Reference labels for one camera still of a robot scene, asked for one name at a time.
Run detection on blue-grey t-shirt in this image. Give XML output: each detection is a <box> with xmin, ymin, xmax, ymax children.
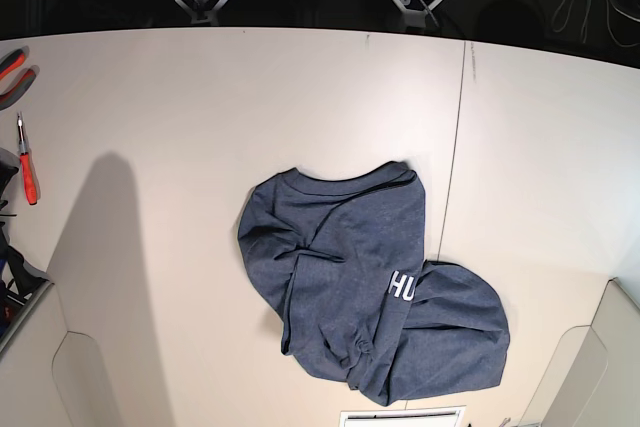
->
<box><xmin>237</xmin><ymin>162</ymin><xmax>510</xmax><ymax>406</ymax></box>

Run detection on orange-handled screwdriver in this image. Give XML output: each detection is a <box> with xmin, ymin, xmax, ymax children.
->
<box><xmin>17</xmin><ymin>113</ymin><xmax>38</xmax><ymax>205</ymax></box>

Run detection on red-handled pliers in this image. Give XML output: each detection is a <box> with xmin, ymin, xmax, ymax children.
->
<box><xmin>0</xmin><ymin>47</ymin><xmax>38</xmax><ymax>111</ymax></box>

